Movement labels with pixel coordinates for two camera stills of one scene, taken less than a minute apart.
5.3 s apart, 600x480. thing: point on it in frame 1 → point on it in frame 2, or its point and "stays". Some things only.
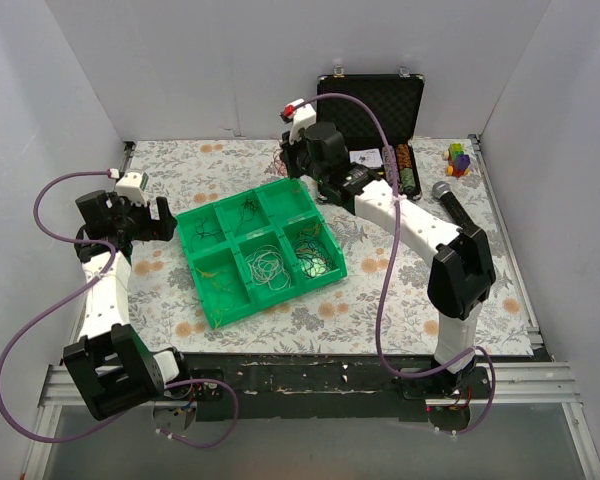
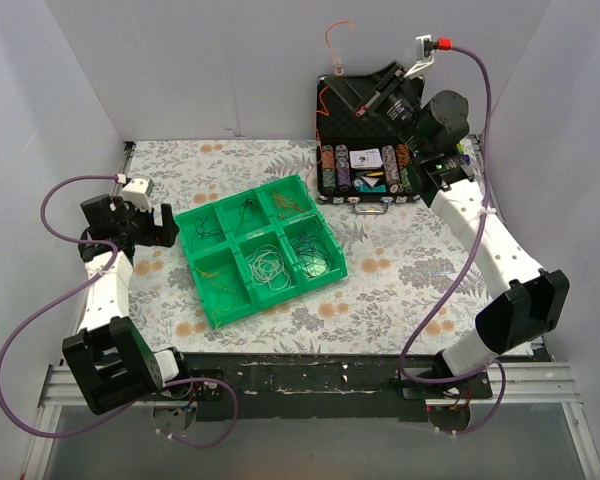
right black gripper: x=293 y=157 → x=376 y=93
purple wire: x=199 y=229 stays
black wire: x=311 y=253 stays
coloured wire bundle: x=308 y=231 → x=338 y=69
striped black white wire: x=249 y=206 stays
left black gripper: x=147 y=220 stays
